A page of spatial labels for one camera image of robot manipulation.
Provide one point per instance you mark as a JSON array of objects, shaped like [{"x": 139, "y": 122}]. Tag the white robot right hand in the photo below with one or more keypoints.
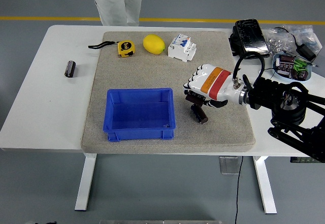
[{"x": 215, "y": 84}]

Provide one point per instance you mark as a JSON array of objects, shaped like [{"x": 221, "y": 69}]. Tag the dark brown cylindrical battery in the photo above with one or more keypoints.
[
  {"x": 200, "y": 114},
  {"x": 70, "y": 69},
  {"x": 284, "y": 69},
  {"x": 286, "y": 59},
  {"x": 300, "y": 74},
  {"x": 193, "y": 99}
]

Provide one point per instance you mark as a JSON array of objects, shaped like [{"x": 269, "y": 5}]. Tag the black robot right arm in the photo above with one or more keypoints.
[{"x": 292, "y": 107}]

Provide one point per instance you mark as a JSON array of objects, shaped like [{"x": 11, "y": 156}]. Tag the blue plastic box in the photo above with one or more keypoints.
[{"x": 139, "y": 132}]

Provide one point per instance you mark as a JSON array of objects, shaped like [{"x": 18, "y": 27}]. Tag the person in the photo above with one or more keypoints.
[{"x": 116, "y": 3}]

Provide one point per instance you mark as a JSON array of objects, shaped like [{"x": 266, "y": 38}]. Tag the white circuit breaker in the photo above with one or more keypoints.
[{"x": 181, "y": 50}]

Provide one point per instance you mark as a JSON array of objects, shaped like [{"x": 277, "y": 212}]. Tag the black glossy handheld device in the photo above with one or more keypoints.
[{"x": 252, "y": 36}]

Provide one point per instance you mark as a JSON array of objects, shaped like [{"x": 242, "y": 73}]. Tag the grey-brown mat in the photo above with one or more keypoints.
[{"x": 152, "y": 71}]

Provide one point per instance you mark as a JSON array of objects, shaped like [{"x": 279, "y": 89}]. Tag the yellow tape measure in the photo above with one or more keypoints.
[{"x": 126, "y": 48}]

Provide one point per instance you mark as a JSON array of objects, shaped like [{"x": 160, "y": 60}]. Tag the yellow lemon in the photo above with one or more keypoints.
[{"x": 153, "y": 44}]

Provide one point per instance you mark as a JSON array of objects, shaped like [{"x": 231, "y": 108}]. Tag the light blue tray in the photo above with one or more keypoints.
[{"x": 292, "y": 81}]

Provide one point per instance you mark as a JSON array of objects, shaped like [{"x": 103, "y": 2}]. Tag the clear bag of screws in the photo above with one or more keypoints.
[{"x": 279, "y": 39}]

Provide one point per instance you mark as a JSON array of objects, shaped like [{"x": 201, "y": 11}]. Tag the silver floor plate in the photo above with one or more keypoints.
[{"x": 229, "y": 165}]

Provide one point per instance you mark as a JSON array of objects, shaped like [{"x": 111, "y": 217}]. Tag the green plastic parts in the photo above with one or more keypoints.
[{"x": 299, "y": 65}]

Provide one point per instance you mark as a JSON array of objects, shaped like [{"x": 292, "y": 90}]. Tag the thin black pen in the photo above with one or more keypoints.
[{"x": 308, "y": 62}]

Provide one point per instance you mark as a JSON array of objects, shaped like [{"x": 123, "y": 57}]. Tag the white table leg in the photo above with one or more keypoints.
[
  {"x": 266, "y": 188},
  {"x": 86, "y": 183}
]

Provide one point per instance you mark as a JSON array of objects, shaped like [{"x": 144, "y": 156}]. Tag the table control panel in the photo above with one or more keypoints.
[{"x": 304, "y": 160}]

